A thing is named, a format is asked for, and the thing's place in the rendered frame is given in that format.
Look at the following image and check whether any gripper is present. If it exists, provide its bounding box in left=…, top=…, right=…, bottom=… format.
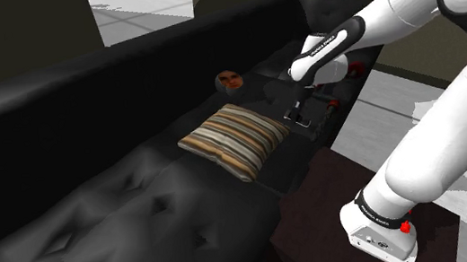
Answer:
left=278, top=77, right=321, bottom=132

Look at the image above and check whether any black thing with red caps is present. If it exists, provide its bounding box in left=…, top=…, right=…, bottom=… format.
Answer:
left=306, top=59, right=373, bottom=141

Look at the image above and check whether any striped brown cushion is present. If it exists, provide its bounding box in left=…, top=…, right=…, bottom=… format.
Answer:
left=172, top=96, right=296, bottom=191

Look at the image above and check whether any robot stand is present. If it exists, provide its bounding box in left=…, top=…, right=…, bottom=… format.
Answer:
left=260, top=132, right=466, bottom=262

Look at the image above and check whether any black leather sofa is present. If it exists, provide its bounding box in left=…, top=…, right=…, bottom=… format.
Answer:
left=0, top=0, right=410, bottom=262

